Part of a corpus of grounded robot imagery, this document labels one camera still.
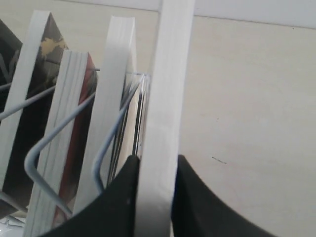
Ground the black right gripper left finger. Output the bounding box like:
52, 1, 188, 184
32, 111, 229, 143
42, 155, 140, 237

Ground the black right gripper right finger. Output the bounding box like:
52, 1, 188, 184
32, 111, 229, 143
171, 155, 272, 237

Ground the blue moon cover book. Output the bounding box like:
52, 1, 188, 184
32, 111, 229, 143
134, 0, 195, 237

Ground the red teal spine book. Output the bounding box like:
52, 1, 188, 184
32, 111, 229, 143
23, 50, 96, 237

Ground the grey white spine book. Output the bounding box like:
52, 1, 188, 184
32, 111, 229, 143
73, 16, 145, 215

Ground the dark brown spine book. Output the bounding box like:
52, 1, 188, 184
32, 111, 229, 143
0, 10, 68, 207

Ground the black book with barcode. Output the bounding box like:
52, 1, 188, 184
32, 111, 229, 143
0, 20, 22, 112

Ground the white wire book rack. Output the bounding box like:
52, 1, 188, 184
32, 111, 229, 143
0, 68, 151, 218

